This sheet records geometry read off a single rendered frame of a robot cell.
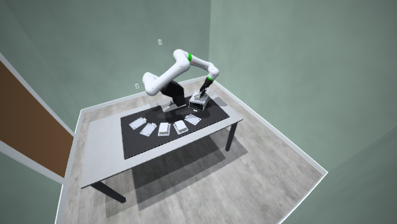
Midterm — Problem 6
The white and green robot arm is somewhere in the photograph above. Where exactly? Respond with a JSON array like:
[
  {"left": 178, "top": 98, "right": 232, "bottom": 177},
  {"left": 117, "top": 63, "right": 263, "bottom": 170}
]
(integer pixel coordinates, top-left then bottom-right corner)
[{"left": 143, "top": 49, "right": 219, "bottom": 96}]

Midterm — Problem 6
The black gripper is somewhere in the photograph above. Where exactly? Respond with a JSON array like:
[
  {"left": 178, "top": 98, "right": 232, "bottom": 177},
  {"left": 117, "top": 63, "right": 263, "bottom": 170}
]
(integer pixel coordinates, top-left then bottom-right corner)
[{"left": 198, "top": 81, "right": 210, "bottom": 100}]

